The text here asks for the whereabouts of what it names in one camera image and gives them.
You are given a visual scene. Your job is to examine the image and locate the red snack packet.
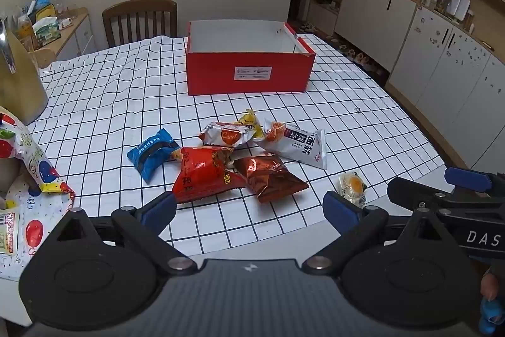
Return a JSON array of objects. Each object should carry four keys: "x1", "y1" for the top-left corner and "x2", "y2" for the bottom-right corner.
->
[{"x1": 172, "y1": 146, "x2": 247, "y2": 204}]

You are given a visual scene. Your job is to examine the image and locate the white packet with red label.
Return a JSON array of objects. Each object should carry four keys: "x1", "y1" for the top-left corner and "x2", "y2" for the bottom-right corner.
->
[{"x1": 0, "y1": 210, "x2": 20, "y2": 256}]

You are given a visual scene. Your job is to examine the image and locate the white and orange snack packet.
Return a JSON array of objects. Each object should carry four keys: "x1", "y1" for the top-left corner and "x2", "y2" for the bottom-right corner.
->
[{"x1": 198, "y1": 121, "x2": 255, "y2": 147}]

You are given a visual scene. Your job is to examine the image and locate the brown paper bag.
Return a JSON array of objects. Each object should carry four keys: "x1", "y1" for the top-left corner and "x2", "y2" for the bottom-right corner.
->
[{"x1": 0, "y1": 16, "x2": 49, "y2": 125}]

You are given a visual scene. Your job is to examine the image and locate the wooden chair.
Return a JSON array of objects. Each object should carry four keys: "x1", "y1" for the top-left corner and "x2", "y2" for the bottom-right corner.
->
[{"x1": 102, "y1": 0, "x2": 178, "y2": 49}]

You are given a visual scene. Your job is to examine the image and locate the person's right hand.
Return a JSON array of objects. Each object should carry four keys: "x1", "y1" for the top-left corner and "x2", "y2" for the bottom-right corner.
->
[{"x1": 478, "y1": 270, "x2": 505, "y2": 335}]

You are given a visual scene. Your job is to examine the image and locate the balloon print gift bag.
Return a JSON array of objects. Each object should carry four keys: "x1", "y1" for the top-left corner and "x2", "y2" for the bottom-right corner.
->
[{"x1": 0, "y1": 106, "x2": 76, "y2": 280}]

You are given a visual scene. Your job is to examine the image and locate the white tall cabinet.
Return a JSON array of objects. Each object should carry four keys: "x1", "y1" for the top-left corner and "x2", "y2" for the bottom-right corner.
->
[{"x1": 386, "y1": 5, "x2": 505, "y2": 168}]

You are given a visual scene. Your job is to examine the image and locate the green tissue box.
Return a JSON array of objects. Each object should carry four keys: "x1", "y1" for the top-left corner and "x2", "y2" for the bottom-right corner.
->
[{"x1": 32, "y1": 16, "x2": 62, "y2": 45}]

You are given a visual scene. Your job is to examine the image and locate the long white snack packet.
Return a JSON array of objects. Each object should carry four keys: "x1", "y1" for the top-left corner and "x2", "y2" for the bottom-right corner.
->
[{"x1": 256, "y1": 118, "x2": 327, "y2": 170}]

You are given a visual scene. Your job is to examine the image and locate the small clear pastry packet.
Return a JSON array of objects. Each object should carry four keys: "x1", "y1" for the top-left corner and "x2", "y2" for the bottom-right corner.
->
[{"x1": 338, "y1": 171, "x2": 368, "y2": 208}]

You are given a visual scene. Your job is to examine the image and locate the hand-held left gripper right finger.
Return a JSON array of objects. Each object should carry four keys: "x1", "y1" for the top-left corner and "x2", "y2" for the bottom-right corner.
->
[{"x1": 302, "y1": 191, "x2": 448, "y2": 275}]

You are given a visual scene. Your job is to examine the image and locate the yellow snack packet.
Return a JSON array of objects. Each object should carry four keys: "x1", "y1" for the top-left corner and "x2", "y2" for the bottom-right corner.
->
[{"x1": 236, "y1": 109, "x2": 264, "y2": 140}]

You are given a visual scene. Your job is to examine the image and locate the brown snack packet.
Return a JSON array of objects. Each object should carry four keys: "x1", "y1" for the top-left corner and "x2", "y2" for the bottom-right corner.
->
[{"x1": 233, "y1": 154, "x2": 309, "y2": 204}]

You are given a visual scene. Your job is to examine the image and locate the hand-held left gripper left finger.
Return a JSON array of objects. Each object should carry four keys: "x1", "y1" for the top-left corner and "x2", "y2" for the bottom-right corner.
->
[{"x1": 51, "y1": 192, "x2": 198, "y2": 276}]

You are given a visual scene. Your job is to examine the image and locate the red cardboard box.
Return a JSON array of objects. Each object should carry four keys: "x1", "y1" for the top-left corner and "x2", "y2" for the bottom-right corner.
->
[{"x1": 185, "y1": 20, "x2": 316, "y2": 96}]

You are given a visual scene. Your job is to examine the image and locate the wooden side cabinet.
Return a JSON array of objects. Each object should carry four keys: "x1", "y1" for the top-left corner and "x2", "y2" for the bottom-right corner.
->
[{"x1": 33, "y1": 7, "x2": 97, "y2": 65}]

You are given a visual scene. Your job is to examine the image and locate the blue snack packet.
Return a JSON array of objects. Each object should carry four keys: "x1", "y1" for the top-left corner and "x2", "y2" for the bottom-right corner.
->
[{"x1": 127, "y1": 128, "x2": 181, "y2": 184}]

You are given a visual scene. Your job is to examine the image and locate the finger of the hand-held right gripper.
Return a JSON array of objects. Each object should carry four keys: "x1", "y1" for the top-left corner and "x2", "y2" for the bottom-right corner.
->
[
  {"x1": 387, "y1": 178, "x2": 474, "y2": 209},
  {"x1": 444, "y1": 166, "x2": 505, "y2": 199}
]

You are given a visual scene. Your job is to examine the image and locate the row of shoes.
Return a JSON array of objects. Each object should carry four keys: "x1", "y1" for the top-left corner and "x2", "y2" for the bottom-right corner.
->
[{"x1": 300, "y1": 21, "x2": 389, "y2": 79}]

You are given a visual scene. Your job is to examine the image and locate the black and white checked tablecloth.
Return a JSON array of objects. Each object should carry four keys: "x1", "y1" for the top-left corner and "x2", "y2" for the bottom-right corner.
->
[{"x1": 27, "y1": 32, "x2": 446, "y2": 258}]

